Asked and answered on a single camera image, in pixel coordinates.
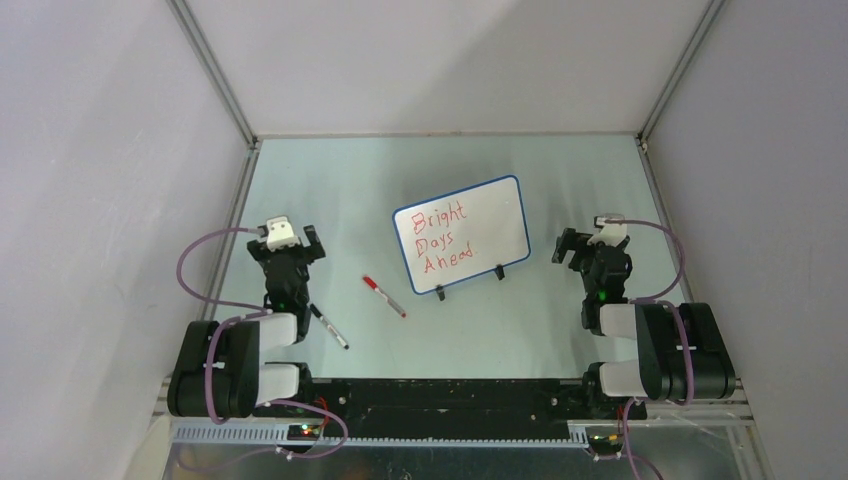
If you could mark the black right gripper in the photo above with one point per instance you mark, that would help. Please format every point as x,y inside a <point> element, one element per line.
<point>574,241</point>

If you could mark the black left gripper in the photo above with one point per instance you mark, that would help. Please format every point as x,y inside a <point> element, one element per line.
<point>259,250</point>

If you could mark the red whiteboard marker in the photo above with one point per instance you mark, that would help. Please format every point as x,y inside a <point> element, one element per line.
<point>379,291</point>

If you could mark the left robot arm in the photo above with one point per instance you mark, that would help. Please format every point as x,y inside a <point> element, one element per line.
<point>219,373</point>

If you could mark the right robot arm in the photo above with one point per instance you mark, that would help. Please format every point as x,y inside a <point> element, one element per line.
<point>680,353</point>

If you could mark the black whiteboard marker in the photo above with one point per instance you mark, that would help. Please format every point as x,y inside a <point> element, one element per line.
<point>329,326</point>

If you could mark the white blue-framed whiteboard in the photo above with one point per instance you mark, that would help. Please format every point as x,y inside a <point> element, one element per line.
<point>462,234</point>

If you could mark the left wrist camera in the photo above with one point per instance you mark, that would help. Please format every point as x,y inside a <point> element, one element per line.
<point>278,233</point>

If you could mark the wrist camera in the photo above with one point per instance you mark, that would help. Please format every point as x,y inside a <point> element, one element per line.
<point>611,230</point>
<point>278,233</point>

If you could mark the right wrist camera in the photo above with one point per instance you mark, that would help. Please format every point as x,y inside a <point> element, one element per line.
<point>611,230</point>

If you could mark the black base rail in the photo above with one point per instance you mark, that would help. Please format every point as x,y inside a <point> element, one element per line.
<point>546,413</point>

